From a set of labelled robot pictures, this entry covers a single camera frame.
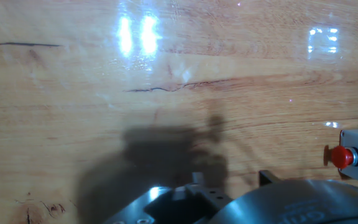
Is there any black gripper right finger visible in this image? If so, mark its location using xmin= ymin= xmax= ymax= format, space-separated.
xmin=258 ymin=170 xmax=282 ymax=187

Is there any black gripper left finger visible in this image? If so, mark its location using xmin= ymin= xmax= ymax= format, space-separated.
xmin=185 ymin=172 xmax=234 ymax=216

